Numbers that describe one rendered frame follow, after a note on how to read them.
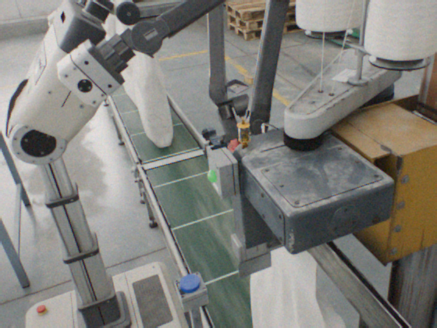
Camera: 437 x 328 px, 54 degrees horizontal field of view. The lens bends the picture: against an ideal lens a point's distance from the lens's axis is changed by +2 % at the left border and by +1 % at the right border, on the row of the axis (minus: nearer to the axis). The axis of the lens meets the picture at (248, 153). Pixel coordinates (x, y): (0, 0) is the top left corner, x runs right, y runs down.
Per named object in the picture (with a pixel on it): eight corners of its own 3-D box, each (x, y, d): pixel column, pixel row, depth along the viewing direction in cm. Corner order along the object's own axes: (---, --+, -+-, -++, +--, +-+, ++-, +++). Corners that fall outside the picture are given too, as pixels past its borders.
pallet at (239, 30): (227, 28, 698) (227, 19, 691) (293, 17, 733) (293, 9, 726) (245, 41, 632) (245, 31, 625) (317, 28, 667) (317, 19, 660)
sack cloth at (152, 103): (138, 124, 326) (117, 29, 289) (166, 118, 333) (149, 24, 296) (150, 151, 289) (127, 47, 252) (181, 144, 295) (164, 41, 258)
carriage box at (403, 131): (328, 210, 123) (332, 112, 107) (419, 178, 134) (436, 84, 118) (384, 267, 104) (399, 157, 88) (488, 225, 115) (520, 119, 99)
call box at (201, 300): (176, 294, 132) (173, 280, 129) (200, 284, 134) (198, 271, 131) (183, 313, 125) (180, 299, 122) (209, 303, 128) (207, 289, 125)
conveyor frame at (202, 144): (97, 76, 454) (94, 63, 447) (142, 68, 469) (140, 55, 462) (141, 183, 274) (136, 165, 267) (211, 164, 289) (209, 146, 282)
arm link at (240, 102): (214, 97, 154) (210, 90, 146) (243, 84, 154) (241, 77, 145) (225, 126, 152) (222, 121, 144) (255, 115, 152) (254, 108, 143)
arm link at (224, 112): (216, 112, 152) (213, 106, 146) (234, 105, 151) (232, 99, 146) (223, 129, 150) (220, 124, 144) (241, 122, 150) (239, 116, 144)
